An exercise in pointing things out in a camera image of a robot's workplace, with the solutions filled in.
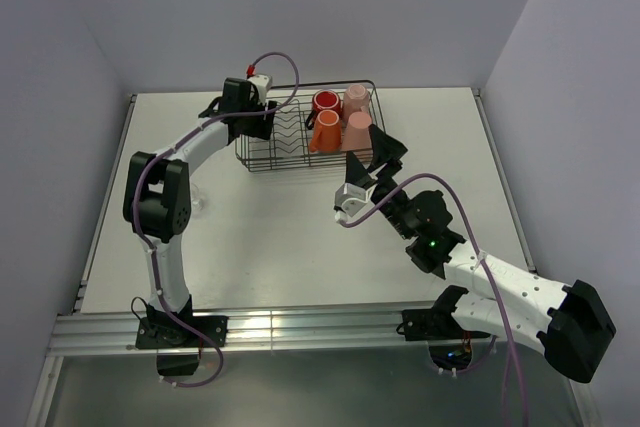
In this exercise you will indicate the orange mug white inside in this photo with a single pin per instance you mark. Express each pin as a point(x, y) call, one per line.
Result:
point(327, 133)

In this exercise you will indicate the black wire dish rack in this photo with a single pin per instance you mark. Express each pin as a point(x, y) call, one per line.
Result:
point(288, 146)

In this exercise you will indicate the salmon plastic tumbler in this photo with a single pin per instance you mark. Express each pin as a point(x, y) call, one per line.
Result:
point(356, 135)

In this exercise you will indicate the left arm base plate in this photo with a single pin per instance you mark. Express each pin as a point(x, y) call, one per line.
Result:
point(205, 329)

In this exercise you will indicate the red ceramic mug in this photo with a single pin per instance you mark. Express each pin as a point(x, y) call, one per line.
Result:
point(323, 100)

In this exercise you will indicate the clear glass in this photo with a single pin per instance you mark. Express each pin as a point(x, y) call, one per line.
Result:
point(198, 202)

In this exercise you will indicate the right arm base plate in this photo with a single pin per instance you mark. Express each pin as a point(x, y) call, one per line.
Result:
point(432, 325)

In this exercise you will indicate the pink ceramic mug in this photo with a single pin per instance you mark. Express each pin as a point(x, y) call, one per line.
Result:
point(356, 98)

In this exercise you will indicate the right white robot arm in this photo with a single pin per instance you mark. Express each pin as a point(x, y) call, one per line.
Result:
point(568, 325)

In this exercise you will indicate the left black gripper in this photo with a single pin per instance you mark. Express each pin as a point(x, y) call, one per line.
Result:
point(263, 127)

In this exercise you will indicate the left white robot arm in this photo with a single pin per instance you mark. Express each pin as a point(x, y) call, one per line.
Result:
point(157, 200)

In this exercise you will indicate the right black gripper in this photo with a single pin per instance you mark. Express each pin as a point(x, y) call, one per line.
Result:
point(385, 150)

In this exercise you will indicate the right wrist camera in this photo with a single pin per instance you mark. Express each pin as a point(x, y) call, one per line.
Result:
point(349, 200)

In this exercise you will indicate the aluminium frame rail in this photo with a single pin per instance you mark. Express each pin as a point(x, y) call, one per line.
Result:
point(336, 327)

